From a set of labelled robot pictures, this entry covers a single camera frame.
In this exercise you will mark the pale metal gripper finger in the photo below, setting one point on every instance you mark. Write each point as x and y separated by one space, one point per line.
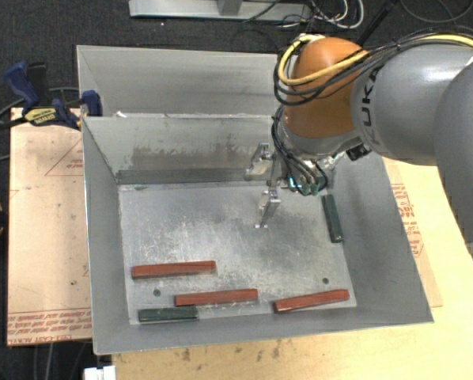
269 206
259 164

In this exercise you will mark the dark green flat block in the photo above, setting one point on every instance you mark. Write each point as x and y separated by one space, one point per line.
333 218
167 314

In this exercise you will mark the grey metal bin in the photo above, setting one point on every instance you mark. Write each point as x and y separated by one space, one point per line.
205 232

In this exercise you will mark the red-brown flat block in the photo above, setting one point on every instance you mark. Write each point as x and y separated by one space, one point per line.
311 301
173 269
216 297

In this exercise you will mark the black cylinder on white bracket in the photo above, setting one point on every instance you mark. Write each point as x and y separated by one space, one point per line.
357 151

